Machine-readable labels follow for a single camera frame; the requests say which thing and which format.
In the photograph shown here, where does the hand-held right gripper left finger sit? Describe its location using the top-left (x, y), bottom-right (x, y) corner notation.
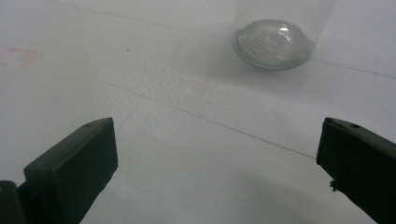
top-left (17, 117), bottom-right (120, 224)

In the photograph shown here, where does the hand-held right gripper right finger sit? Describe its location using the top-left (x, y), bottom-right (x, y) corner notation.
top-left (316, 117), bottom-right (396, 224)

